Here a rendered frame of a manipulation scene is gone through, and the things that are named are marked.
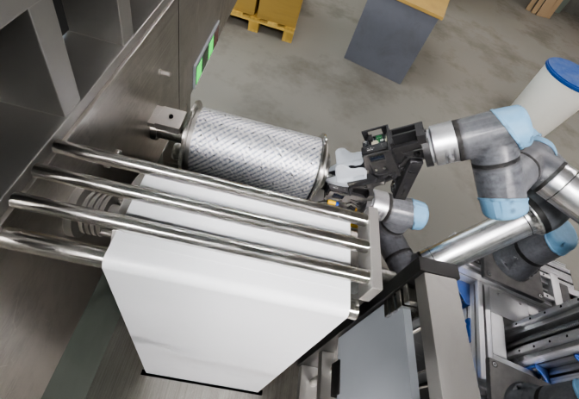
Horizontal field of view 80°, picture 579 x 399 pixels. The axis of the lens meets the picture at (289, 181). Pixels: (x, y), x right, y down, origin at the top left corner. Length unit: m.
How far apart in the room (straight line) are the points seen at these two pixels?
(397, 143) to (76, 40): 0.53
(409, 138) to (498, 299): 0.97
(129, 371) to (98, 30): 0.65
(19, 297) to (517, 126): 0.70
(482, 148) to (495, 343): 0.89
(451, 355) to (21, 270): 0.44
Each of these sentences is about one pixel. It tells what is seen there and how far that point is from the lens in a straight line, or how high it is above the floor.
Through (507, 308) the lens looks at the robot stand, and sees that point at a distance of 1.54.
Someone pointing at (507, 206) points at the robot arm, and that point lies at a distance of 0.70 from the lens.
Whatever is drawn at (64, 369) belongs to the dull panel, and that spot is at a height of 1.10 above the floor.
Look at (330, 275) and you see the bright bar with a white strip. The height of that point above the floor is 1.45.
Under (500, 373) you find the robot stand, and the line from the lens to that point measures 1.28.
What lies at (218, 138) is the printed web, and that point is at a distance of 0.64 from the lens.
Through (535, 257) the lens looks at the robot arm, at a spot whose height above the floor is 0.94.
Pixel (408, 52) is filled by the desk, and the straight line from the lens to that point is 3.57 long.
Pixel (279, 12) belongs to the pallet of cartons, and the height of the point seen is 0.25.
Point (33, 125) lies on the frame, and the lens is 0.45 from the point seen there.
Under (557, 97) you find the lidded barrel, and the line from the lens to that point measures 3.83.
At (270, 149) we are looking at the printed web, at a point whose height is 1.30.
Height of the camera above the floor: 1.76
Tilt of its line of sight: 50 degrees down
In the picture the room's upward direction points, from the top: 22 degrees clockwise
